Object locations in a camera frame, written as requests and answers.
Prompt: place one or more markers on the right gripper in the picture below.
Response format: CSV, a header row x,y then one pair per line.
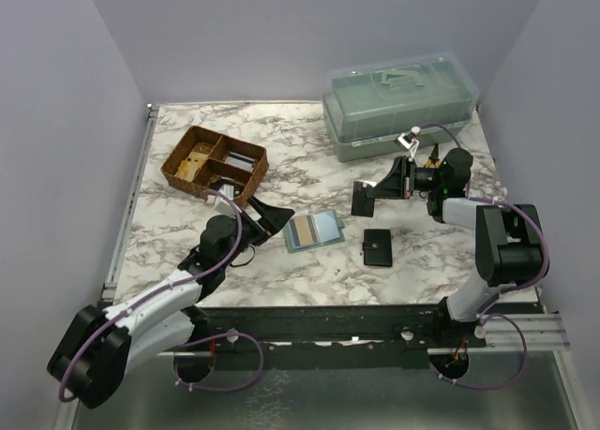
x,y
395,185

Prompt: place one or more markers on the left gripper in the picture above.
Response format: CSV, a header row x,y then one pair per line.
x,y
272,220

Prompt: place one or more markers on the dark card pocket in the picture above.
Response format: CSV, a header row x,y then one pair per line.
x,y
362,203

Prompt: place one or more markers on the green card holder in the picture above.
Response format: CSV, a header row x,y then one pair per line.
x,y
328,226

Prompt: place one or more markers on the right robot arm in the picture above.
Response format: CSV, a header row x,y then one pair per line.
x,y
511,252

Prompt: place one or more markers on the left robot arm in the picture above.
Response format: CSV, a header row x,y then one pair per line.
x,y
101,345

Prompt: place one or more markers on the tan card in holder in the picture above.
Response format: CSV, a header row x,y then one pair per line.
x,y
305,231

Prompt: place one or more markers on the black card holder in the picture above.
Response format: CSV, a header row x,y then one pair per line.
x,y
377,248

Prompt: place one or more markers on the translucent green storage box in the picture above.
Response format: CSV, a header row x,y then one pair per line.
x,y
367,107

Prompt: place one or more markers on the woven brown basket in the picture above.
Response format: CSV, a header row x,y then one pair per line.
x,y
204,158

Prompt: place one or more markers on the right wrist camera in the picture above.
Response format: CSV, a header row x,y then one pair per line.
x,y
409,140

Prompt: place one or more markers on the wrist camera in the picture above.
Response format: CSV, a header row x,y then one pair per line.
x,y
226,193
409,140

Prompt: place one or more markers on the yellow handled pliers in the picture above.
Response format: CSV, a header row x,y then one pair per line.
x,y
433,160

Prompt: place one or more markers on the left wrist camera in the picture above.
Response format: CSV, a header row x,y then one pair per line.
x,y
226,193

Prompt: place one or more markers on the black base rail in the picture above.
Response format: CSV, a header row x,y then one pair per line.
x,y
330,337

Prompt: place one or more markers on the aluminium frame rail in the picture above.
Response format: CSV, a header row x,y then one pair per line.
x,y
115,266

